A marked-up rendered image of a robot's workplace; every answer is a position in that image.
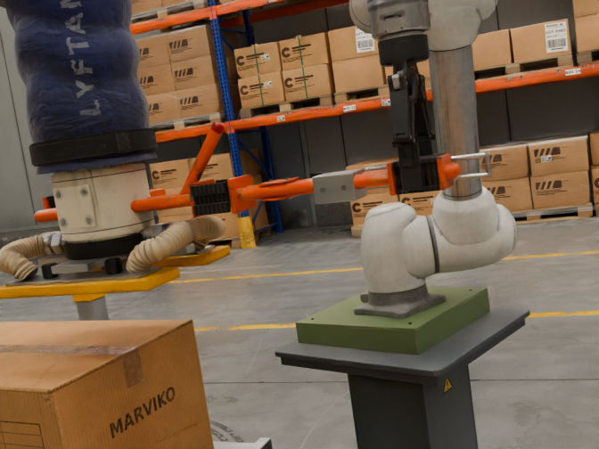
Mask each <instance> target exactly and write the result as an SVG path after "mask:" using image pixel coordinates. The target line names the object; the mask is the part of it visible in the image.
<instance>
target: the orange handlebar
mask: <svg viewBox="0 0 599 449"><path fill-rule="evenodd" d="M445 173H446V178H447V179H450V178H454V177H457V176H459V174H460V173H461V168H460V166H459V165H458V164H457V163H455V162H451V163H449V164H446V166H445ZM299 179H300V178H299V177H293V178H289V177H286V178H284V179H277V180H274V179H271V180H268V182H265V183H262V184H256V185H249V186H248V187H246V188H239V189H237V190H236V198H237V199H238V201H244V200H260V199H263V200H260V201H261V202H263V201H275V200H291V199H292V198H293V197H296V196H299V195H302V194H311V193H314V186H313V182H312V178H309V179H302V180H299ZM353 184H354V186H355V187H356V188H357V189H361V188H369V187H378V186H386V185H389V178H388V171H387V170H380V171H372V172H364V173H362V175H355V176H354V181H353ZM150 195H151V197H147V198H146V199H144V200H134V201H132V203H131V209H132V210H133V211H134V212H143V211H152V210H160V209H168V208H184V207H191V202H190V196H189V194H184V195H179V194H170V195H166V192H165V189H163V188H159V189H151V190H150ZM34 218H35V220H36V221H37V222H40V223H41V222H50V221H58V216H57V211H56V208H49V209H44V210H39V211H38V212H36V213H35V215H34Z"/></svg>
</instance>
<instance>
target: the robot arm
mask: <svg viewBox="0 0 599 449"><path fill-rule="evenodd" d="M496 5H497V0H349V13H350V17H351V19H352V21H353V22H354V24H355V25H356V26H357V27H358V28H359V29H360V30H362V31H363V32H365V33H368V34H372V38H373V39H375V40H381V42H378V43H377V45H378V51H379V58H380V64H381V65H382V66H383V67H393V75H390V76H388V77H387V81H388V85H389V90H390V109H391V120H392V132H393V142H392V146H393V148H394V147H398V157H399V165H400V172H401V179H402V186H403V192H413V191H421V190H423V176H422V169H421V161H420V156H425V155H432V154H433V151H432V144H431V140H435V135H433V131H432V128H431V117H430V112H429V106H428V101H427V95H426V89H425V76H424V75H422V74H419V71H418V67H417V62H419V61H426V60H428V59H429V67H430V76H431V92H432V101H433V110H434V119H435V128H436V137H437V146H438V154H440V153H450V155H451V157H452V156H460V155H467V154H475V153H480V146H479V133H478V121H477V110H476V108H477V103H476V91H475V78H474V67H473V55H472V43H474V41H475V39H476V37H477V35H478V32H479V28H480V22H481V21H482V20H485V19H487V18H488V17H489V16H490V15H491V14H492V13H493V11H494V10H495V9H496ZM451 162H455V163H457V164H458V165H459V166H460V168H461V173H460V174H459V175H466V174H474V173H481V169H480V159H467V160H458V161H451ZM516 244H517V226H516V223H515V220H514V217H513V215H512V214H511V212H510V211H509V210H508V209H507V208H506V207H504V206H503V205H500V204H496V203H495V199H494V196H493V194H492V193H491V192H490V191H489V190H487V189H486V188H485V187H484V186H482V181H481V178H473V179H464V180H455V181H454V184H453V185H452V186H450V187H449V188H447V189H446V190H445V191H441V192H440V193H439V194H438V196H437V197H436V199H435V200H434V202H433V210H432V215H429V216H417V215H416V214H415V210H414V209H413V208H412V207H410V206H409V205H407V204H404V203H402V202H392V203H388V204H384V205H380V206H378V207H375V208H371V209H370V210H368V212H367V214H366V217H365V221H364V225H363V229H362V234H361V243H360V249H361V259H362V266H363V270H364V275H365V281H366V285H367V289H368V292H366V293H363V294H361V296H360V298H361V301H362V302H364V303H365V304H363V305H361V306H357V307H355V308H354V314H368V315H378V316H388V317H395V318H398V319H404V318H407V317H409V316H411V315H412V314H415V313H417V312H420V311H422V310H423V309H426V308H428V307H430V306H434V305H436V304H438V303H441V302H445V301H446V296H445V295H442V294H433V293H428V290H427V286H426V282H425V277H429V276H431V275H433V274H435V273H453V272H461V271H466V270H472V269H476V268H480V267H483V266H487V265H491V264H494V263H495V262H497V261H499V260H501V259H503V258H505V257H507V256H508V255H510V254H511V252H512V251H513V249H514V248H515V247H516Z"/></svg>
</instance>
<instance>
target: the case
mask: <svg viewBox="0 0 599 449"><path fill-rule="evenodd" d="M0 449H214V445H213V439H212V434H211V428H210V423H209V413H208V407H207V402H206V396H205V391H204V386H203V380H202V375H201V365H200V359H199V354H198V348H197V343H196V338H195V332H194V327H193V320H192V319H183V320H118V321H53V322H0Z"/></svg>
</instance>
